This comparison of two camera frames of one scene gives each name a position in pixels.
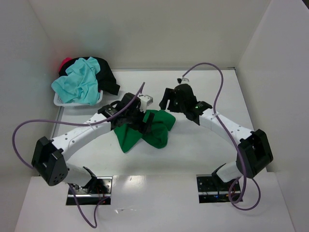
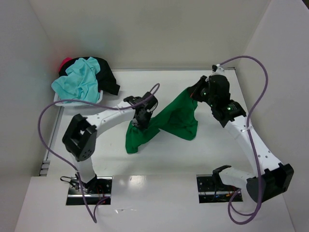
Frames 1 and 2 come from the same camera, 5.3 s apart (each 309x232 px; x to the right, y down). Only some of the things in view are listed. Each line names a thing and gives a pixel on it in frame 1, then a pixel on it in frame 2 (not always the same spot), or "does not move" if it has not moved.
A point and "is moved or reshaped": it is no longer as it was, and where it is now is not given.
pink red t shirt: [64, 60] does not move
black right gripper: [172, 100] → [196, 90]
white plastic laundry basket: [58, 103] does not move
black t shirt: [106, 81] does not move
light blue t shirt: [80, 85] does not move
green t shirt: [162, 122] is moved or reshaped
